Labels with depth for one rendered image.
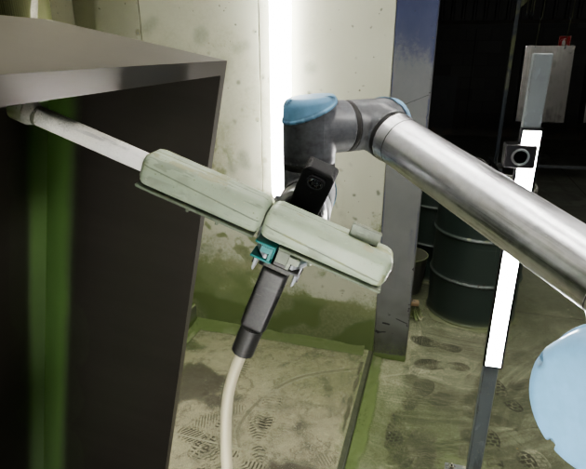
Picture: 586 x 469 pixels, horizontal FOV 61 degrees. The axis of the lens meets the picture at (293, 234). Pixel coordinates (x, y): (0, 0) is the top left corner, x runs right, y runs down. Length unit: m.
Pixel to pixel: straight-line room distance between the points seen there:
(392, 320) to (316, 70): 1.38
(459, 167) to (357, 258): 0.26
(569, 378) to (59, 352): 1.12
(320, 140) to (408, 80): 1.64
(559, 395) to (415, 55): 2.05
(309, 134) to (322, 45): 1.70
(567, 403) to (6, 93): 0.53
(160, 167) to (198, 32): 2.16
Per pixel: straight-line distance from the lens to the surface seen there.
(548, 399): 0.52
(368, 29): 2.46
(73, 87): 0.53
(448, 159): 0.77
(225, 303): 3.05
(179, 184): 0.58
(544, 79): 1.64
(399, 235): 2.60
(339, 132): 0.84
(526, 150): 1.61
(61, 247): 1.20
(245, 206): 0.56
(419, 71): 2.44
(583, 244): 0.67
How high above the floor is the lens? 1.65
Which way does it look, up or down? 21 degrees down
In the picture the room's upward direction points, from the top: straight up
